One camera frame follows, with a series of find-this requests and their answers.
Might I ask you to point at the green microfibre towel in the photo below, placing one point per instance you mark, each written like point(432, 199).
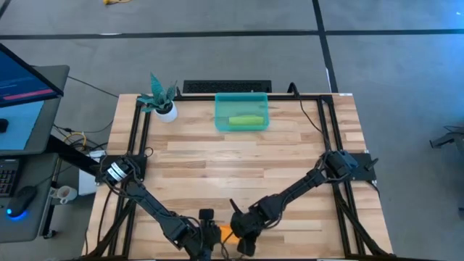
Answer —
point(246, 120)

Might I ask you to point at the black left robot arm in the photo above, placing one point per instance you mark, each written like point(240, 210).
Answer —
point(152, 206)

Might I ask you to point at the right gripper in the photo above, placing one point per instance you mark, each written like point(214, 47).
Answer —
point(246, 224)

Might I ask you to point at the black aluminium table frame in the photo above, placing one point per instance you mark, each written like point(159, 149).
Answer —
point(195, 97)

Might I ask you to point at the white box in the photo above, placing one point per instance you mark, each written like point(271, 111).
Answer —
point(87, 181)

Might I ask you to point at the teal translucent plastic bin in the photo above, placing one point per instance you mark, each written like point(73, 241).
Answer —
point(242, 111)

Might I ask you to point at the computer monitor blue screen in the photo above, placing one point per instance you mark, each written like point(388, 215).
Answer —
point(21, 79)

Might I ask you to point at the white round plant pot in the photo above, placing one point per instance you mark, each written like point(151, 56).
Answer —
point(167, 115)

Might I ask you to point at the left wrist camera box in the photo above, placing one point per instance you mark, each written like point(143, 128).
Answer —
point(206, 215)

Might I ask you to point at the grey stand base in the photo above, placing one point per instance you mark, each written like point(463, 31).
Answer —
point(447, 139)

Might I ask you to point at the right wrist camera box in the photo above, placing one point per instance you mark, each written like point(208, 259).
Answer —
point(247, 246)

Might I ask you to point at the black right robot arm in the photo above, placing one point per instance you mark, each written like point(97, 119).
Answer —
point(308, 181)

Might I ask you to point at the black mouse green light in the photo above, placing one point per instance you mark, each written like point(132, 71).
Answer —
point(21, 201)

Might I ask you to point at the white mug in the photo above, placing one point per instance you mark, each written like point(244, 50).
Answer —
point(65, 194)

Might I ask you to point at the orange microfibre towel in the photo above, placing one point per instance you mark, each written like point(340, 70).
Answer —
point(229, 235)

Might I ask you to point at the green snake plant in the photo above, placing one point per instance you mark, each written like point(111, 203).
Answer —
point(157, 94)

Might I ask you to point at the grey office desk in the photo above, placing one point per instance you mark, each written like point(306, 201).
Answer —
point(32, 217)

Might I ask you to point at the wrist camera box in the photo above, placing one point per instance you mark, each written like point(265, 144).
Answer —
point(206, 215)
point(247, 246)

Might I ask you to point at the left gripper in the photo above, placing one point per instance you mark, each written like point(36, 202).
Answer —
point(210, 237)

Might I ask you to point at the black backlit keyboard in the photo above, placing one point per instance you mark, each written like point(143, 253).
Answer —
point(7, 177)

